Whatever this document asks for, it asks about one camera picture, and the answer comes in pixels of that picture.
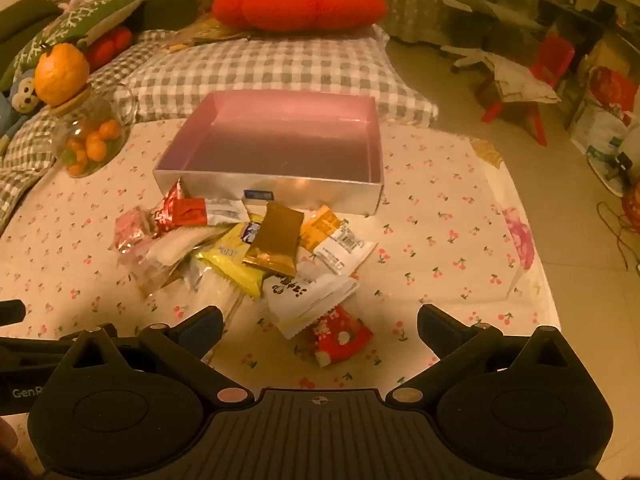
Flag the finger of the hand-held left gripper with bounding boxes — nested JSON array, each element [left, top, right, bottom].
[[0, 300, 27, 325]]

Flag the green snowflake cushion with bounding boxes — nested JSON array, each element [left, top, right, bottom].
[[0, 0, 150, 93]]

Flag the orange and white snack packet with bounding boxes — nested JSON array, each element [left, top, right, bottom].
[[300, 205, 378, 276]]

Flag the blue monkey plush toy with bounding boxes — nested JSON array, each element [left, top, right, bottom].
[[0, 67, 48, 138]]

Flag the white office chair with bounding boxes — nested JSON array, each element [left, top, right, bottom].
[[440, 0, 546, 68]]

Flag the grey checked blanket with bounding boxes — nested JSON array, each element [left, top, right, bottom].
[[0, 27, 166, 233]]

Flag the cherry print bed sheet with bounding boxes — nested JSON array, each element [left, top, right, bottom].
[[0, 120, 558, 480]]

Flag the red plastic chair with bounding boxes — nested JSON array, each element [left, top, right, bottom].
[[481, 35, 576, 147]]

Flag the pink and silver cardboard box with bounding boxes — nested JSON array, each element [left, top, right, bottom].
[[152, 91, 386, 217]]

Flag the pink clear snack packet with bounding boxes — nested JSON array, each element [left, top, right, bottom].
[[114, 208, 161, 261]]

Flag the red packet with white label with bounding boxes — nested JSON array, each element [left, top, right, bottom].
[[172, 197, 248, 227]]

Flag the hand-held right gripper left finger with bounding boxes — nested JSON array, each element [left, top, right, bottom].
[[60, 305, 256, 408]]

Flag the pile of small oranges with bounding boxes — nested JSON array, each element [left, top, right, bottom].
[[64, 119, 123, 178]]

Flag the white packet with black print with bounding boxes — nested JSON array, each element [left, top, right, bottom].
[[262, 260, 361, 340]]

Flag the small red plush cushion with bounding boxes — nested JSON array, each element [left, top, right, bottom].
[[82, 26, 135, 66]]

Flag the crumpled cloth on chair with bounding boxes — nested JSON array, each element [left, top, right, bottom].
[[482, 52, 562, 106]]

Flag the red packet with white flowers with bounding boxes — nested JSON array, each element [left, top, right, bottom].
[[310, 305, 375, 368]]

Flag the gold brown snack packet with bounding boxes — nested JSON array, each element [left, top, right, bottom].
[[242, 201, 305, 278]]

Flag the gold packets behind pillow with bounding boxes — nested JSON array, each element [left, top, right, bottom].
[[165, 17, 251, 53]]

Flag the large red plush cushion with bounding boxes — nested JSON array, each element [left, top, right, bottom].
[[211, 0, 388, 32]]

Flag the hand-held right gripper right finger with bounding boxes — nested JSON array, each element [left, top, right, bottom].
[[385, 304, 576, 406]]

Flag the yellow snack packet blue logo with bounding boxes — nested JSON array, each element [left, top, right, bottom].
[[192, 215, 281, 301]]

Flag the grey checked pillow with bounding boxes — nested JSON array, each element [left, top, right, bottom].
[[112, 25, 440, 128]]

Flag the white printed bag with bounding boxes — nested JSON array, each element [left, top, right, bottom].
[[567, 67, 640, 156]]

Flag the floor cable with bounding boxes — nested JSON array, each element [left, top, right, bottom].
[[595, 200, 640, 276]]

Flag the glass jar with orange-shaped lid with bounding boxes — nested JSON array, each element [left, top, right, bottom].
[[34, 42, 138, 178]]

